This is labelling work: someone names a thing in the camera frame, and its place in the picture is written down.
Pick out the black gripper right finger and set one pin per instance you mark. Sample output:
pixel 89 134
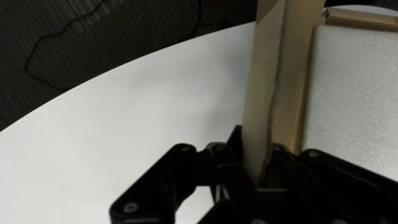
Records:
pixel 320 187

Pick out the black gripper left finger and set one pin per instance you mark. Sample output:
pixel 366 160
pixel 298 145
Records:
pixel 157 194

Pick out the brown cardboard box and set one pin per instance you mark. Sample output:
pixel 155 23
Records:
pixel 280 66

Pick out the white foam sheet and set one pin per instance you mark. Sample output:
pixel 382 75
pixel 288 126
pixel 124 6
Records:
pixel 352 107

